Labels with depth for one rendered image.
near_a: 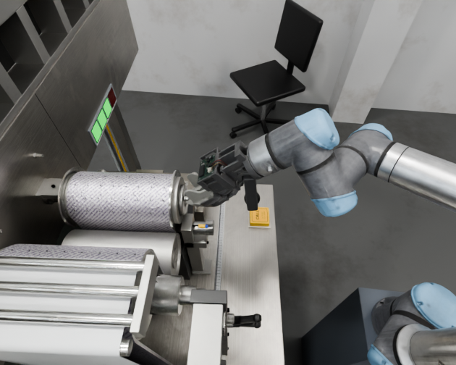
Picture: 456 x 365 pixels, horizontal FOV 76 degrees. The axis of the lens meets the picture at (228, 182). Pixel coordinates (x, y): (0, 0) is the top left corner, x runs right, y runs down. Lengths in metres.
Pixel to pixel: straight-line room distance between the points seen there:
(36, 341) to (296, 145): 0.46
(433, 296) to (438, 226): 1.71
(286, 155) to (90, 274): 0.36
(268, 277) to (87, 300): 0.66
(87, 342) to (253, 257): 0.69
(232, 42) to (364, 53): 1.06
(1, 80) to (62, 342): 0.52
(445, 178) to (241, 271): 0.65
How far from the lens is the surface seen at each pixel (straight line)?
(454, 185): 0.60
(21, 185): 0.78
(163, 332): 0.98
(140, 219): 0.71
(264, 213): 1.09
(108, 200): 0.71
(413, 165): 0.61
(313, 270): 2.05
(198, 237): 0.80
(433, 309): 0.88
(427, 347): 0.74
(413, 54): 3.06
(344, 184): 0.55
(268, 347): 0.96
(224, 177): 0.58
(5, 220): 0.75
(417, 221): 2.52
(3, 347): 0.50
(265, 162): 0.54
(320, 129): 0.50
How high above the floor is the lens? 1.85
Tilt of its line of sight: 53 degrees down
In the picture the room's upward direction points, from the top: straight up
